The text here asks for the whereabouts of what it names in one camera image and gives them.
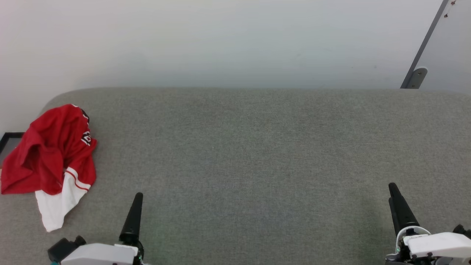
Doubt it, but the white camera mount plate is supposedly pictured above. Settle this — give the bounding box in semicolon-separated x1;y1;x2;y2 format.
403;232;471;259
60;243;139;265

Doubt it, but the white right camera mount plate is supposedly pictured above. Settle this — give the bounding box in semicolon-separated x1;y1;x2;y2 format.
403;232;471;259

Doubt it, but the red white basketball jersey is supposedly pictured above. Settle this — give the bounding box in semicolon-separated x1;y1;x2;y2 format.
0;104;98;233

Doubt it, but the light grey partition panel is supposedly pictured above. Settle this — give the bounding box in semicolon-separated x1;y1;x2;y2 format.
417;0;471;93

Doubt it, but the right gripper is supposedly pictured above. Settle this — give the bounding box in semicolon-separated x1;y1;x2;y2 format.
385;183;435;265

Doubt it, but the white left camera mount plate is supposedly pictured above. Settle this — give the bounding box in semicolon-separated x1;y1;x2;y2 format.
60;243;139;265

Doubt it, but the black rectangular frame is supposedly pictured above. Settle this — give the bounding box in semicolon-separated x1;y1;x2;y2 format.
0;131;26;168

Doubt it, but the grey metal foot bracket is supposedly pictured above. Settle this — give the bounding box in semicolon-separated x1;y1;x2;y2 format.
405;67;429;89

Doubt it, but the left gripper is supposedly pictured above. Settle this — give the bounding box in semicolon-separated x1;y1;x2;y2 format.
119;192;145;265

